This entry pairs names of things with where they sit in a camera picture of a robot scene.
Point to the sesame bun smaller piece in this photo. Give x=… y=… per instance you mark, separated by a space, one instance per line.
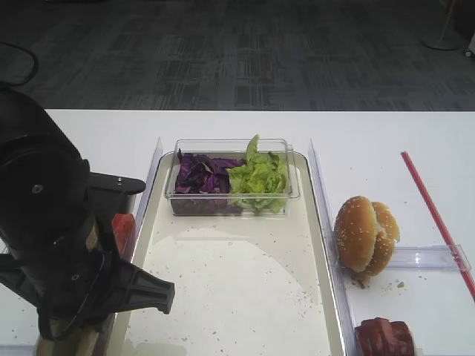
x=388 y=235

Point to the red straw right side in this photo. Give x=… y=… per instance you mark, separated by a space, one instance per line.
x=438 y=219

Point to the sesame bun larger piece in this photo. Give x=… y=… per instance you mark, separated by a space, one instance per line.
x=355 y=233

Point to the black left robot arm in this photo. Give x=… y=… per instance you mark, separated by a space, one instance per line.
x=57 y=222

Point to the clear plastic rail upper right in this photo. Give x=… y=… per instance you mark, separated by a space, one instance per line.
x=431 y=258

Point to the purple cabbage leaves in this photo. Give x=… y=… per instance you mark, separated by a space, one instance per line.
x=201 y=174

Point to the green lettuce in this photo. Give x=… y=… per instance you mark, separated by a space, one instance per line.
x=259 y=174

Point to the clear vertical divider left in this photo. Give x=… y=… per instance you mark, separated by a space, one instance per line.
x=144 y=199

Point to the metal tray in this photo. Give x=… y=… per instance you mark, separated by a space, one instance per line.
x=244 y=285

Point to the clear plastic container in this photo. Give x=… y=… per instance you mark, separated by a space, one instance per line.
x=233 y=149

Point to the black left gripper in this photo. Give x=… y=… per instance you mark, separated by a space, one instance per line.
x=86 y=279

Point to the white stand base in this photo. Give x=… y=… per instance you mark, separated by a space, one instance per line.
x=445 y=40

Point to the red tomato slices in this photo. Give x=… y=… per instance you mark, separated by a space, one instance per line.
x=123 y=226

